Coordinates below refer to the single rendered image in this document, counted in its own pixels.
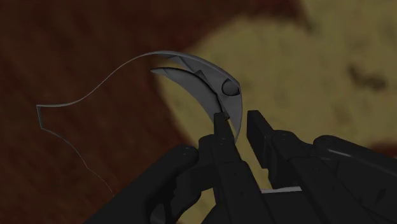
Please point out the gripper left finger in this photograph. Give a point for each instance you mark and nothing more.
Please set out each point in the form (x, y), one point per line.
(228, 173)

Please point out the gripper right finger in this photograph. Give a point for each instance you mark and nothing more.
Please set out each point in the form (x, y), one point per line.
(325, 176)

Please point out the grey curved metal tool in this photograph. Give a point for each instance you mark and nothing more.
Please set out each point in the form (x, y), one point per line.
(203, 88)

